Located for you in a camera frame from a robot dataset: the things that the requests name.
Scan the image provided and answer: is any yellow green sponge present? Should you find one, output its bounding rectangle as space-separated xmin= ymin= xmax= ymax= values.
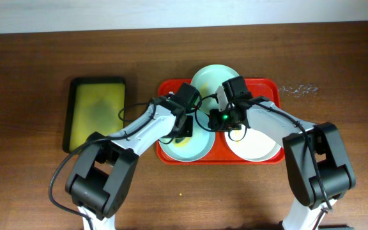
xmin=174 ymin=137 xmax=190 ymax=144

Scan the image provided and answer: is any light blue plate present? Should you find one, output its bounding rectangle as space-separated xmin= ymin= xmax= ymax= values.
xmin=158 ymin=113 xmax=215 ymax=162

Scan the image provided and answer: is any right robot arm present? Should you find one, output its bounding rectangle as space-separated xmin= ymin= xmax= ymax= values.
xmin=208 ymin=96 xmax=356 ymax=229

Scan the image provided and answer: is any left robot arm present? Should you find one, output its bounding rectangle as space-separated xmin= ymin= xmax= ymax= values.
xmin=65 ymin=95 xmax=196 ymax=229

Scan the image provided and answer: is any red plastic tray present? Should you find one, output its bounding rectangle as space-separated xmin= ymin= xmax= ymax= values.
xmin=157 ymin=78 xmax=284 ymax=165

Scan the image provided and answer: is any black tray with yellow liquid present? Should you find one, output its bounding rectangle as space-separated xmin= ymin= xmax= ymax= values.
xmin=62 ymin=75 xmax=126 ymax=153

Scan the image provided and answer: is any white plate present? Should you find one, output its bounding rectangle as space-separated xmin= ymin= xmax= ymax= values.
xmin=224 ymin=125 xmax=280 ymax=162

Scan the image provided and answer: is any mint green plate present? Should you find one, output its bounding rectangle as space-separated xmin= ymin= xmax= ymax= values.
xmin=191 ymin=65 xmax=239 ymax=114

